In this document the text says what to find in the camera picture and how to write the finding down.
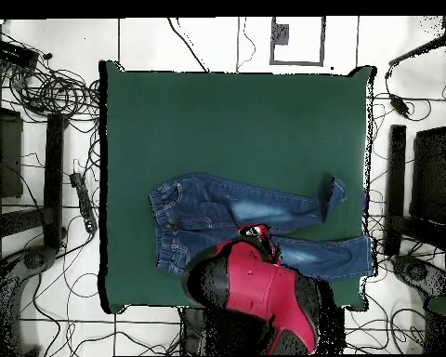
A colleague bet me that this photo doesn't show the blue denim jeans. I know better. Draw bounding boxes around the blue denim jeans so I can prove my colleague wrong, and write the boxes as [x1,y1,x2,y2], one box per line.
[148,172,374,283]

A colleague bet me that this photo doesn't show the black flat panel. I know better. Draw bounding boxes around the black flat panel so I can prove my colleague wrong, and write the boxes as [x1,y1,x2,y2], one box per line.
[409,126,446,224]
[0,105,24,199]

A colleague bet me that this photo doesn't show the dark green table cloth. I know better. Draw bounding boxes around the dark green table cloth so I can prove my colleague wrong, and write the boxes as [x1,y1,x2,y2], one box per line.
[98,59,374,315]

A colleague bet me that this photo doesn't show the black long beam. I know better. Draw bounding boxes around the black long beam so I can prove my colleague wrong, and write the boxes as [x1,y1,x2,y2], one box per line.
[384,124,407,257]
[43,112,69,249]

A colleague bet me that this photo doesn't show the black power strip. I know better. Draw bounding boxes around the black power strip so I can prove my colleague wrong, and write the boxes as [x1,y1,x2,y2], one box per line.
[69,171,98,234]

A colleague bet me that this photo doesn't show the black power adapter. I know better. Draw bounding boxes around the black power adapter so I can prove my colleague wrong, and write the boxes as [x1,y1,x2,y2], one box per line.
[388,93,411,117]

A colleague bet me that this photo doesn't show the small black block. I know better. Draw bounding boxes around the small black block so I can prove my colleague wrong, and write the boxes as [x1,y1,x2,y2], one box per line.
[271,22,290,46]

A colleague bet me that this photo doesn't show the black network box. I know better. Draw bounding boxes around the black network box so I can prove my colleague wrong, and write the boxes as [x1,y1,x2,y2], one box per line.
[0,37,40,72]

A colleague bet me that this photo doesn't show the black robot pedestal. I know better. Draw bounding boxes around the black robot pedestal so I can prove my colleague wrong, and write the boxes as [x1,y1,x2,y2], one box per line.
[179,306,209,356]

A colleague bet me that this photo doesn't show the tangle of black cables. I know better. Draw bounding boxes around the tangle of black cables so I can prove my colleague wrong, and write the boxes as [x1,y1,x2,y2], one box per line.
[7,62,101,120]

